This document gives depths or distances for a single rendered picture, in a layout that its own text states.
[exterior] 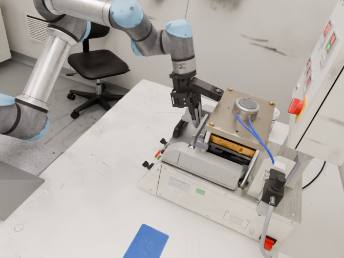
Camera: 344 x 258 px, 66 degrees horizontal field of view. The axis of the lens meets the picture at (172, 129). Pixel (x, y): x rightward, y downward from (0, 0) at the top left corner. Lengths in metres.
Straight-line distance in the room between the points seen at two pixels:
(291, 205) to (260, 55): 1.65
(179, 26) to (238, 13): 1.54
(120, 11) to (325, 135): 0.58
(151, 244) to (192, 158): 0.30
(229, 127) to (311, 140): 0.22
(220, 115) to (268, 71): 1.62
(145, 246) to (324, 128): 0.61
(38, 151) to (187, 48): 0.73
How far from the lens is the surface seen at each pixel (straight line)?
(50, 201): 1.02
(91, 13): 0.85
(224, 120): 0.82
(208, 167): 0.83
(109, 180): 1.06
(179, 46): 0.82
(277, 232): 0.96
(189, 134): 0.95
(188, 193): 0.93
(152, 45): 0.84
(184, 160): 0.85
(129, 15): 0.74
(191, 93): 0.87
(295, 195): 0.96
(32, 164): 1.15
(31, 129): 1.05
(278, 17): 2.31
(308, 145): 0.73
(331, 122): 0.70
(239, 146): 0.83
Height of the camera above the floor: 1.55
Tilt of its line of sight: 37 degrees down
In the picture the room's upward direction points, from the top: 11 degrees clockwise
